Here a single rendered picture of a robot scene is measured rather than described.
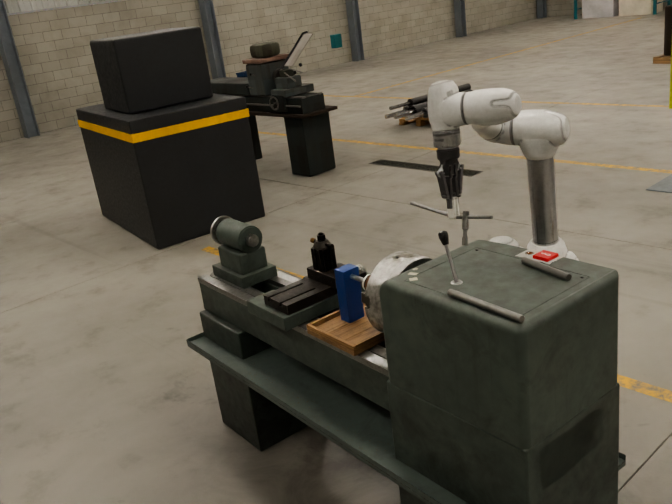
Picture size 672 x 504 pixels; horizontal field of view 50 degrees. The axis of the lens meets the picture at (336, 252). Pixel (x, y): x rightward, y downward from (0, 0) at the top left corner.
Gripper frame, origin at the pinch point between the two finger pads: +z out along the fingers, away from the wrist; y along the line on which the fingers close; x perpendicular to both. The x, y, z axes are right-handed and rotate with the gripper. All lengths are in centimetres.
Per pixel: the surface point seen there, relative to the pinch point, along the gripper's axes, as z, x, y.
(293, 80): -34, -512, -381
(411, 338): 36.5, 0.4, 28.0
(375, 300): 30.3, -23.0, 18.7
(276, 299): 41, -85, 15
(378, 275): 22.5, -24.2, 14.5
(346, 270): 28, -54, 2
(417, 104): 30, -560, -659
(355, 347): 52, -38, 18
